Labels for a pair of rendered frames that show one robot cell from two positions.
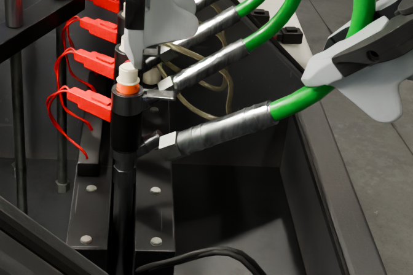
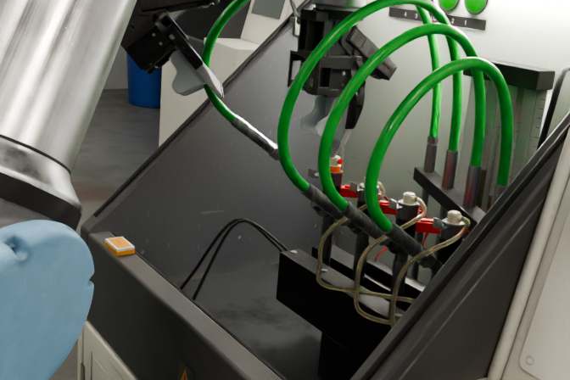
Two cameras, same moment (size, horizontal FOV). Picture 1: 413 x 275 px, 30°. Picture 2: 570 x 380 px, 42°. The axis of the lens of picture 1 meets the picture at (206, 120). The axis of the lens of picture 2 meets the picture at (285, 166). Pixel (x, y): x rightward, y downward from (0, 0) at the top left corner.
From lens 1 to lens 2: 157 cm
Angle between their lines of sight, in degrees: 126
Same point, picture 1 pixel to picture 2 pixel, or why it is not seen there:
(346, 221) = (198, 316)
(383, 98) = not seen: hidden behind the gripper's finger
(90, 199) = (349, 260)
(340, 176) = (223, 346)
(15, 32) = (456, 203)
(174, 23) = (310, 120)
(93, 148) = (381, 266)
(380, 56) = not seen: hidden behind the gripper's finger
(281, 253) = not seen: outside the picture
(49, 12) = (472, 216)
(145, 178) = (338, 276)
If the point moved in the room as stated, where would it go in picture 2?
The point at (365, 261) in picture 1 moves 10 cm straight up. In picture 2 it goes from (175, 298) to (178, 231)
